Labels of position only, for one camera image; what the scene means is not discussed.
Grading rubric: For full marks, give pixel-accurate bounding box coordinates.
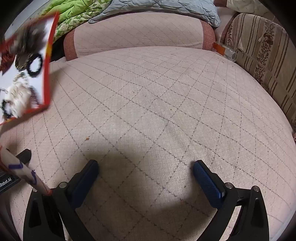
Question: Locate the black hair tie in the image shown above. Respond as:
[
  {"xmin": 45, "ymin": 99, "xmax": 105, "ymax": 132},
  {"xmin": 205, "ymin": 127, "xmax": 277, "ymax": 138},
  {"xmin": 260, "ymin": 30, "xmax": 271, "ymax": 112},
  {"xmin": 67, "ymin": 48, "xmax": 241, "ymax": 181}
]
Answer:
[{"xmin": 27, "ymin": 53, "xmax": 44, "ymax": 77}]

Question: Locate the grey-blue quilted blanket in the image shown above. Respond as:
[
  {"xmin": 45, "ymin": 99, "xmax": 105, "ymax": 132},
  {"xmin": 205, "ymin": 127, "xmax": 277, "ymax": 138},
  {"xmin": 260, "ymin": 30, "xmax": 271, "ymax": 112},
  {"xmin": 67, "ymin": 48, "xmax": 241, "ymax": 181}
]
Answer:
[{"xmin": 88, "ymin": 0, "xmax": 222, "ymax": 29}]

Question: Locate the pink bolster pillow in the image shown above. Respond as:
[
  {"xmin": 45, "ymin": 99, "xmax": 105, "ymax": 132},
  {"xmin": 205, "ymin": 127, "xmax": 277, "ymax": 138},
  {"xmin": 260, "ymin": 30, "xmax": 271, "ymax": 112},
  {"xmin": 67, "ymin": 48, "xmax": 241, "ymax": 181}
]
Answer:
[{"xmin": 63, "ymin": 10, "xmax": 217, "ymax": 62}]

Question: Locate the pink quilted bed sheet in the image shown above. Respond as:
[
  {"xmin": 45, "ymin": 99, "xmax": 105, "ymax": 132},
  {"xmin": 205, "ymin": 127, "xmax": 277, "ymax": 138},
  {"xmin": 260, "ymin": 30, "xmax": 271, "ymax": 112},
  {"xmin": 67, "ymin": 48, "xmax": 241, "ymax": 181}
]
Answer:
[{"xmin": 0, "ymin": 46, "xmax": 295, "ymax": 241}]

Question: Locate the striped floral cushion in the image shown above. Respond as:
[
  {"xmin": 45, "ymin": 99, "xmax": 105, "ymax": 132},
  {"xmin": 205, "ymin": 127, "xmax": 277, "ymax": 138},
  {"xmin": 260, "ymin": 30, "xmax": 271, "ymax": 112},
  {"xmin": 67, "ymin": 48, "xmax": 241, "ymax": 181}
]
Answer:
[{"xmin": 220, "ymin": 13, "xmax": 296, "ymax": 132}]

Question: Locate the dark furry hair accessory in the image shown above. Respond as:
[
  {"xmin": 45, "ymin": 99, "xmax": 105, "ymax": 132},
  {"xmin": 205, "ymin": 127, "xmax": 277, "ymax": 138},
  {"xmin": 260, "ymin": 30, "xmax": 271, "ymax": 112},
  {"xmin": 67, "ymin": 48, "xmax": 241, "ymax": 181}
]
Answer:
[{"xmin": 14, "ymin": 27, "xmax": 47, "ymax": 70}]

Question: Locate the plastic bottle with orange label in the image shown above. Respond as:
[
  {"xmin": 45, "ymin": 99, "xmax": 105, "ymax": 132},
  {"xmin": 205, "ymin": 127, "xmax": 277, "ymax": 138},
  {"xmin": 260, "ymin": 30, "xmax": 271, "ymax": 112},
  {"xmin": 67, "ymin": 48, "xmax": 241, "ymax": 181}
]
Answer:
[{"xmin": 212, "ymin": 42, "xmax": 238, "ymax": 62}]

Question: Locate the green floral quilt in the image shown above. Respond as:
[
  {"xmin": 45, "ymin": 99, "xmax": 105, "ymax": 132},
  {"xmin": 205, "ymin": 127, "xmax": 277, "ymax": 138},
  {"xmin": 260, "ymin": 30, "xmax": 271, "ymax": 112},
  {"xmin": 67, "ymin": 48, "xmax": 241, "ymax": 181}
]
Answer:
[{"xmin": 43, "ymin": 0, "xmax": 114, "ymax": 41}]

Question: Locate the white fluffy scrunchie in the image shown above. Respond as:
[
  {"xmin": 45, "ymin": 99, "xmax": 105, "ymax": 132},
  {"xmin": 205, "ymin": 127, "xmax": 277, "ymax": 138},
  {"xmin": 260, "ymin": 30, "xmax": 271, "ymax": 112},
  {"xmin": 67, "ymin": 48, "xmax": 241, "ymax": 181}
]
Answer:
[{"xmin": 5, "ymin": 83, "xmax": 32, "ymax": 117}]

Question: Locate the white pearl bracelet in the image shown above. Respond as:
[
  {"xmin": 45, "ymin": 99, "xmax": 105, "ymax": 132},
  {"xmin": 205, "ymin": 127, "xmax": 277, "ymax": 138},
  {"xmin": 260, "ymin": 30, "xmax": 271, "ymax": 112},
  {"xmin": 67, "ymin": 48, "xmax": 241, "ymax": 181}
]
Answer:
[{"xmin": 13, "ymin": 72, "xmax": 30, "ymax": 88}]

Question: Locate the red and white jewelry tray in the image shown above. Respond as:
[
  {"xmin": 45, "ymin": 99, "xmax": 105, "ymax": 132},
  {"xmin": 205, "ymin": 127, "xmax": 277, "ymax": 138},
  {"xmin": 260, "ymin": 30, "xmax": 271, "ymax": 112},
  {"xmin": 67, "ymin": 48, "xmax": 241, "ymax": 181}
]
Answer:
[{"xmin": 0, "ymin": 11, "xmax": 60, "ymax": 126}]

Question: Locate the beige tube with purple marks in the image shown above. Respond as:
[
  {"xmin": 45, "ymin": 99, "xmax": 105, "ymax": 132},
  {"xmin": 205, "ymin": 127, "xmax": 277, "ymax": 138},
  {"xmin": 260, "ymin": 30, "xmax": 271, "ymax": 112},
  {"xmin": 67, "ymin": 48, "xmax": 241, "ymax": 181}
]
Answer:
[{"xmin": 0, "ymin": 146, "xmax": 53, "ymax": 196}]

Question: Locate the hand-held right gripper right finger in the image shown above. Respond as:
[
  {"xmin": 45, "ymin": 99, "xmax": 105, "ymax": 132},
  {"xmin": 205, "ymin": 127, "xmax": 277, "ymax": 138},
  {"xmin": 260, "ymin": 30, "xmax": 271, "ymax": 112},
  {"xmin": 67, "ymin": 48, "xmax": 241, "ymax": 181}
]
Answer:
[{"xmin": 193, "ymin": 159, "xmax": 270, "ymax": 241}]

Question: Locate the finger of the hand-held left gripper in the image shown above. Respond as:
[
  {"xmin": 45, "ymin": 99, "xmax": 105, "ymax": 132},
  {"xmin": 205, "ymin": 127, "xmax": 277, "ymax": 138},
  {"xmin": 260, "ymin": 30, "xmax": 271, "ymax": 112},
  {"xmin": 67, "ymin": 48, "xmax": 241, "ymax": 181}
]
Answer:
[{"xmin": 16, "ymin": 149, "xmax": 32, "ymax": 166}]

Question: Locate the cream cloth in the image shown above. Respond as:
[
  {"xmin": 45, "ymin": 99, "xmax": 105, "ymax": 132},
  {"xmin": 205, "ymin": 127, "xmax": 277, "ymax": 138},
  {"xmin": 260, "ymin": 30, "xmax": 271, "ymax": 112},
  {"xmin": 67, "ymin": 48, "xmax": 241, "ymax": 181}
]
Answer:
[{"xmin": 226, "ymin": 0, "xmax": 267, "ymax": 15}]

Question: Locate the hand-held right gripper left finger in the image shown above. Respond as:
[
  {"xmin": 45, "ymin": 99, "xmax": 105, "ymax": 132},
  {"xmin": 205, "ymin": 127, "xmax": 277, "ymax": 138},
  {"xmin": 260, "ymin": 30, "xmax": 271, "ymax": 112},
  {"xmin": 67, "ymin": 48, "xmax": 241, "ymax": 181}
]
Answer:
[{"xmin": 23, "ymin": 159, "xmax": 99, "ymax": 241}]

